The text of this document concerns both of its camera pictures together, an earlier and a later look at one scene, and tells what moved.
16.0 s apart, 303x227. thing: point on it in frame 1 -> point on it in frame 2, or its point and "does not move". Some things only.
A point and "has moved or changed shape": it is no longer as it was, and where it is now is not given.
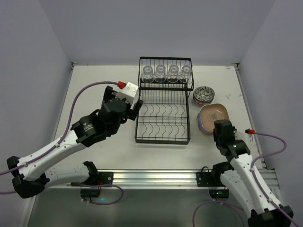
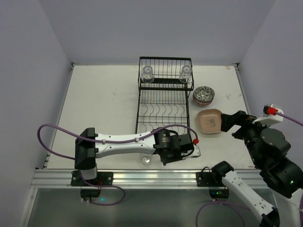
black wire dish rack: x=164 y=83 does not move
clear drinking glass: x=186 y=74 does not move
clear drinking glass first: x=147 y=74 does not move
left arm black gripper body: x=133 y=111 -> x=168 y=157
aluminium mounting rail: x=162 y=179 does not move
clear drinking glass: x=160 y=75 -> x=146 y=159
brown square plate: x=210 y=112 has moved or changed shape
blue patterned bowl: x=201 y=103 does not move
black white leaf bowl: x=203 y=93 does not move
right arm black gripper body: x=219 y=136 -> x=240 y=123
